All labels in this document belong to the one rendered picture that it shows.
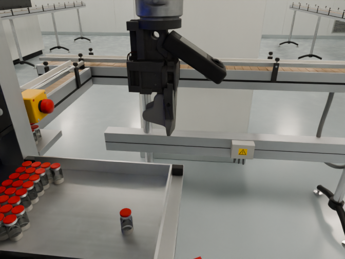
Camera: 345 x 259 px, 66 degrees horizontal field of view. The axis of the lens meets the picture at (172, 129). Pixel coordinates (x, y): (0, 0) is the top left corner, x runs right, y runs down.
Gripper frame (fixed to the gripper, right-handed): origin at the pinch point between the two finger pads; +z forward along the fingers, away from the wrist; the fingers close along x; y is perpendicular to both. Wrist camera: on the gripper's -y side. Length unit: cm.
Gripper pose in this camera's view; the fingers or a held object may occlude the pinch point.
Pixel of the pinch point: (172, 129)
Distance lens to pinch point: 52.1
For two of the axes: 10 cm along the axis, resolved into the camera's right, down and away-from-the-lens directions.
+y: -9.9, -0.5, 0.9
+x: -1.0, 4.6, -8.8
